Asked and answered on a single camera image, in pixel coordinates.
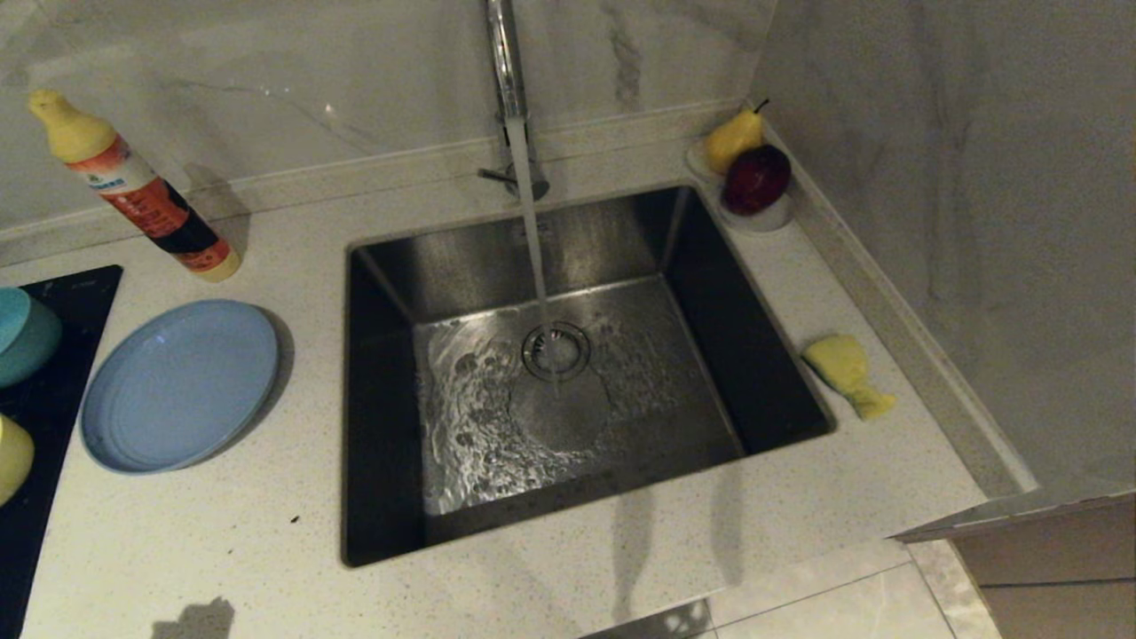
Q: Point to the chrome faucet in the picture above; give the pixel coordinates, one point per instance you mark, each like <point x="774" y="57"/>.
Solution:
<point x="506" y="62"/>

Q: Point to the yellow green sponge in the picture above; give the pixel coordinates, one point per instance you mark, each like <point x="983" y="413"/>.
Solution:
<point x="839" y="364"/>

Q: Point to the blue round plate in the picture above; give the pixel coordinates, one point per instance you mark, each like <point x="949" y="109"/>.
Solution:
<point x="177" y="386"/>

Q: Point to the orange dish soap bottle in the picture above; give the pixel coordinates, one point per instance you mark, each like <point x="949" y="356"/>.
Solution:
<point x="151" y="204"/>

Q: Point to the teal bowl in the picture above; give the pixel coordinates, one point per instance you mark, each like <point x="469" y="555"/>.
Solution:
<point x="22" y="337"/>

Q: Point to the yellow plastic bowl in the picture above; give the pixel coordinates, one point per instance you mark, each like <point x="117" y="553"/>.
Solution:
<point x="12" y="457"/>

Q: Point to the metal sink drain strainer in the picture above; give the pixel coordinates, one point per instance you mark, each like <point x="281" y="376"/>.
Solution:
<point x="572" y="351"/>

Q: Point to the stainless steel sink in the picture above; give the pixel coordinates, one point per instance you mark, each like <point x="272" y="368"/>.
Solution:
<point x="710" y="355"/>

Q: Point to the clear tap water stream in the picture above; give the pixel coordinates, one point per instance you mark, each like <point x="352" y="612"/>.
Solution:
<point x="534" y="240"/>

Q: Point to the small white fruit dish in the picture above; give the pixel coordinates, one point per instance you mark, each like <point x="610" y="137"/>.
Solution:
<point x="765" y="222"/>

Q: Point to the dark red apple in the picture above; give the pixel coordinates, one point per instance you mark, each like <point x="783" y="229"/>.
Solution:
<point x="757" y="178"/>

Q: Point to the yellow pear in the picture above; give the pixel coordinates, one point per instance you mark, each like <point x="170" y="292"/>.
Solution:
<point x="733" y="138"/>

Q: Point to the black induction cooktop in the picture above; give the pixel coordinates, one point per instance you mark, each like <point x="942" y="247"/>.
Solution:
<point x="44" y="408"/>

